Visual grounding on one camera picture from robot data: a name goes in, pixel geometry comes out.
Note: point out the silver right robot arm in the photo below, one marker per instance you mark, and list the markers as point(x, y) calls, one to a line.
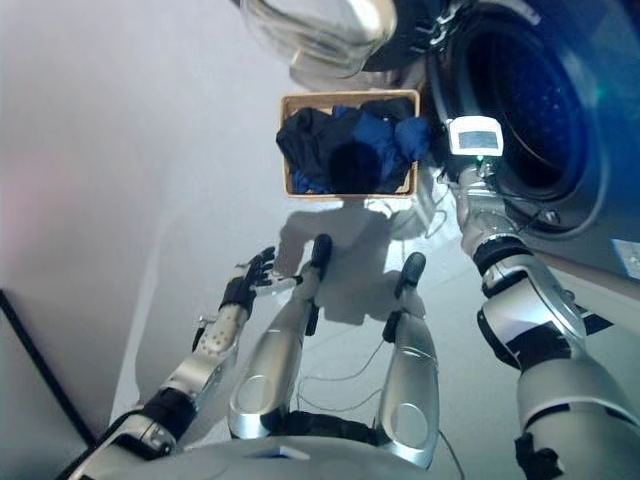
point(540, 320)

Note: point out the silver left robot leg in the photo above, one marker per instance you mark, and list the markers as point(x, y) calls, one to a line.
point(277, 360)

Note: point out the black-edged grey panel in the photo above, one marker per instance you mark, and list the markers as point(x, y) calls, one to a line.
point(30, 370)

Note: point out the round glass washing machine door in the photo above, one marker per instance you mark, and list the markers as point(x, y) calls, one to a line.
point(325, 30)

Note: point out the black garment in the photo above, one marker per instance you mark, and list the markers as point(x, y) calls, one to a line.
point(305, 137)

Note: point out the silver robot torso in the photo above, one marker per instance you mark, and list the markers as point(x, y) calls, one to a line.
point(260, 457)

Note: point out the silver robot leg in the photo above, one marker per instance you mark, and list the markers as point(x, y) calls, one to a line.
point(411, 370)
point(277, 360)

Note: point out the silver right robot leg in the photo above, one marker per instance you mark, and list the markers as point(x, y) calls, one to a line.
point(411, 370)

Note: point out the white wrist device with screen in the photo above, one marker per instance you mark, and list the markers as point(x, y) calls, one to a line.
point(475, 136)

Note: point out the black right robot foot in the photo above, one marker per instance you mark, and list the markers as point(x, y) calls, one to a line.
point(412, 270)

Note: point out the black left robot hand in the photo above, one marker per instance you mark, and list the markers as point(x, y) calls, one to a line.
point(248, 280)

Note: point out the black left robot foot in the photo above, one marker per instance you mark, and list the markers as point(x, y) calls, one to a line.
point(321, 248)

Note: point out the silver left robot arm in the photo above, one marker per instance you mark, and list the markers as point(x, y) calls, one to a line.
point(212, 345)

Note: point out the grey front-load washing machine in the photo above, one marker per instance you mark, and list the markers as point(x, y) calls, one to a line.
point(590, 115)

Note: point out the blue garment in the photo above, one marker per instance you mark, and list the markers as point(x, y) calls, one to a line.
point(385, 137)

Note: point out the woven wicker laundry basket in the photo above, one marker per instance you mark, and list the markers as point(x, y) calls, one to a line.
point(287, 150)

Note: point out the dark navy garment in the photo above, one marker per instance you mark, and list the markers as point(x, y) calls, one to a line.
point(387, 107)

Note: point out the black robot foot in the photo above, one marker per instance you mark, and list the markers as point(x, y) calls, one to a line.
point(412, 270)
point(321, 248)

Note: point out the blue white appliance label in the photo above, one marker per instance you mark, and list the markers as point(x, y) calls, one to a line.
point(627, 256)

